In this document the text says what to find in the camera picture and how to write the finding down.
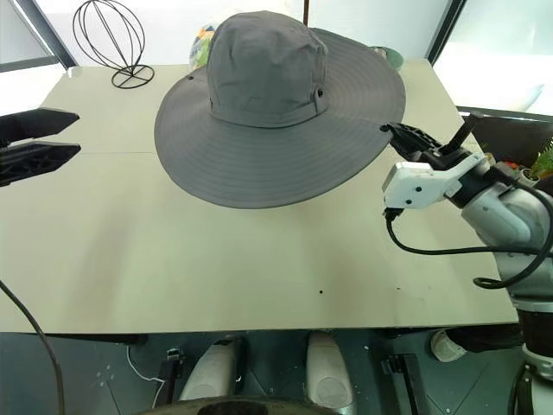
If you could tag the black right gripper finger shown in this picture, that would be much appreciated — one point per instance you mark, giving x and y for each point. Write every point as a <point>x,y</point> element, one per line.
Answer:
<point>464,129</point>
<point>412,137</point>

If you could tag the green round object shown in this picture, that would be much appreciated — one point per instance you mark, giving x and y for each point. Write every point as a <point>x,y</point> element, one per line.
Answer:
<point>391,55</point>

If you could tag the grey wide-brim sun hat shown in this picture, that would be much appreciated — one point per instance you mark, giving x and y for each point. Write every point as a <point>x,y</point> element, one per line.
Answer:
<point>268,147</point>

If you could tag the white shoe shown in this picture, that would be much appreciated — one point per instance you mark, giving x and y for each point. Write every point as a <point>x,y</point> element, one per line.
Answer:
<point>447,346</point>

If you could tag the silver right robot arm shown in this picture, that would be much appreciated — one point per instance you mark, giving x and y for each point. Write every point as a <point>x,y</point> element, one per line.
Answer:
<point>514,220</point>

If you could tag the black box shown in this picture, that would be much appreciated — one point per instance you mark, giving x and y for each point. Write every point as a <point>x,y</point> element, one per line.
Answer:
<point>514,134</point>

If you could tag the black table leg bracket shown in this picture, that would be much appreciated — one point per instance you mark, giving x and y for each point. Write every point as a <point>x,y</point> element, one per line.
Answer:
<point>404,376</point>
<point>173,367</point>

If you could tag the green potted plant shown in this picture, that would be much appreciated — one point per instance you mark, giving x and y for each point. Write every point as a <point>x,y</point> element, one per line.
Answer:
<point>543,162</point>

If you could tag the colourful printed bag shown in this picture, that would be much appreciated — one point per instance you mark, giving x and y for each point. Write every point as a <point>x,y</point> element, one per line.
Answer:
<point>201,45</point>

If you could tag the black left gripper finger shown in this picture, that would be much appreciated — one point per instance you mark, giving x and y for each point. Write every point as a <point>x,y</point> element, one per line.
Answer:
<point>39,160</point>
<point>39,121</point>

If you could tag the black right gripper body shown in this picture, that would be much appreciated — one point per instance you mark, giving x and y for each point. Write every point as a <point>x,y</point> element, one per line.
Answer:
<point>445,159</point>

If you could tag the white robot foot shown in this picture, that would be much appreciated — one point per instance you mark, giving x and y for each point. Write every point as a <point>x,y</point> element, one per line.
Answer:
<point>211,372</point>
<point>328,372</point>

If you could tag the thin brown pole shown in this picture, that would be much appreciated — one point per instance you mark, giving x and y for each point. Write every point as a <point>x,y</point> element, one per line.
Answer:
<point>307,13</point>

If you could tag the dark rounded shape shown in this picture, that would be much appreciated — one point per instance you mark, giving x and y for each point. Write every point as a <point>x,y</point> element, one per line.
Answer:
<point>242,407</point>

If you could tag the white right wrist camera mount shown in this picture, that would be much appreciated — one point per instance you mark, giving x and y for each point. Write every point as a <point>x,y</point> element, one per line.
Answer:
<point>415,186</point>

